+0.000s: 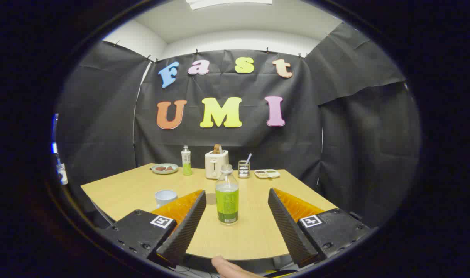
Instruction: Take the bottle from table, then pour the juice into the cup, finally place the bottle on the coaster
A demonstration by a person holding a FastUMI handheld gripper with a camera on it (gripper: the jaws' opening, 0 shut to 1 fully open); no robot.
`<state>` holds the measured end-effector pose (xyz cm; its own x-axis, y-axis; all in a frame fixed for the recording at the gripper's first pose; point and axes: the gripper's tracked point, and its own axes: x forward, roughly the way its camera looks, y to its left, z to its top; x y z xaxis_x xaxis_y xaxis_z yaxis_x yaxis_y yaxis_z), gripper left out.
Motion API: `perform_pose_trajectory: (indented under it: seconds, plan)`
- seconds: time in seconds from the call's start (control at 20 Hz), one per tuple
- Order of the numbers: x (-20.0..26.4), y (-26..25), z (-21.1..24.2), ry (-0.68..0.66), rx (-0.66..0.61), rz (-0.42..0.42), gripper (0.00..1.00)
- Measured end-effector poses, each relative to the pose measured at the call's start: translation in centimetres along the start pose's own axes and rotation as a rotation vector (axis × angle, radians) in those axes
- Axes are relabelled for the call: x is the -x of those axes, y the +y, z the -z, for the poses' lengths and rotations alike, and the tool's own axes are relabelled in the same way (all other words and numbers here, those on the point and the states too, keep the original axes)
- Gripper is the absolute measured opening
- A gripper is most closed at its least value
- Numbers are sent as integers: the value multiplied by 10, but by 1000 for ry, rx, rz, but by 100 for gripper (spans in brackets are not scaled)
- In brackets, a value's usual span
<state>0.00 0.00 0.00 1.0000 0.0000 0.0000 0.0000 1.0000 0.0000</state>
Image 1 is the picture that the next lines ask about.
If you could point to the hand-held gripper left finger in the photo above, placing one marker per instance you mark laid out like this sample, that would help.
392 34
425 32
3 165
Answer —
188 227

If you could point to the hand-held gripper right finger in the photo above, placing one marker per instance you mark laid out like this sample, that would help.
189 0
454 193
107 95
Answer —
289 227

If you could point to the round brown coaster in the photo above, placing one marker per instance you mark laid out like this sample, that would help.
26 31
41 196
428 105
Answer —
211 199

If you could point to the white cup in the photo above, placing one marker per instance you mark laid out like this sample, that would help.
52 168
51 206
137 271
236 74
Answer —
164 197

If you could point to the clear bottle with green juice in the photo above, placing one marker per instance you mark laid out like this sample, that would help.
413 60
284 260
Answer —
227 204

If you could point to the small green spray bottle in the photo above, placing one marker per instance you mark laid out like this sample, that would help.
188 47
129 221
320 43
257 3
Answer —
186 164

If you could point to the wooden table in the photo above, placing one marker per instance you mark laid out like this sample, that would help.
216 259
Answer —
252 231

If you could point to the white divided tray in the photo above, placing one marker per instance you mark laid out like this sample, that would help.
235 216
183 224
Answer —
267 173

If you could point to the pale green plate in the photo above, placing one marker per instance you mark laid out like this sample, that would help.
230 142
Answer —
164 172

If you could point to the white toaster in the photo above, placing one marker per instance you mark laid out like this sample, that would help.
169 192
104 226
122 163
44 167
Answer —
216 166

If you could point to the white pen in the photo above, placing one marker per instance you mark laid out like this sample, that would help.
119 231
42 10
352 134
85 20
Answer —
249 157

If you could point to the black backdrop cloth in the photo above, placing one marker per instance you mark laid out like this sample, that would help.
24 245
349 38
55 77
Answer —
335 135

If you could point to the white plastic object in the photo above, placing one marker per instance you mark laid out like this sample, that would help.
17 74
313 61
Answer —
62 173

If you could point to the ceiling light panel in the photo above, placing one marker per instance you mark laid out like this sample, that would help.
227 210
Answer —
229 3

